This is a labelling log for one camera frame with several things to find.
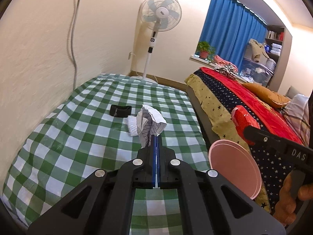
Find black and white striped cloth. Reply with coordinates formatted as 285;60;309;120
214;64;237;79

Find pink round bin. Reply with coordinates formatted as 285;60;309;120
208;139;262;199

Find orange pillow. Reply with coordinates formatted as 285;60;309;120
241;82;291;108

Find black band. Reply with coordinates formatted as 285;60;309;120
110;104;132;118

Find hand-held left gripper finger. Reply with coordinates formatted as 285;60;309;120
27;135;157;235
157;135;286;235

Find clear plastic storage box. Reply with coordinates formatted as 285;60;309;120
241;57;277;86

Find red snack packet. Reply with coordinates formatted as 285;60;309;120
231;105;261;146

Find red patterned blanket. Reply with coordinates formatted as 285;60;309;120
199;67;306;145

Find navy starred bed sheet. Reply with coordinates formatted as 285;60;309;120
184;69;304;216

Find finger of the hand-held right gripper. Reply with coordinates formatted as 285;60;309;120
243;126;270;145

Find brown bookshelf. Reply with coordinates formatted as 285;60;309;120
264;25;292;91

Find pink cloth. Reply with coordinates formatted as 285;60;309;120
213;55;239;70

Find blue curtain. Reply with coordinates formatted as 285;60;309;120
199;0;268;72

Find grey headboard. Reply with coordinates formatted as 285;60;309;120
285;86;300;99

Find white wall cable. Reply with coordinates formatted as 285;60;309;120
67;0;87;91

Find person's right hand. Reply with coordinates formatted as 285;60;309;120
273;170;313;227

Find plaid pillow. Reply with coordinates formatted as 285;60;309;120
281;93;313;147

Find beige jacket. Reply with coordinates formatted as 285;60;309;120
248;39;269;61

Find potted green plant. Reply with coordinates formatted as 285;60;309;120
196;41;216;60

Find white standing fan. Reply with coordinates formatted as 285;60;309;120
138;0;183;81

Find white window sill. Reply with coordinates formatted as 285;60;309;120
190;55;247;82

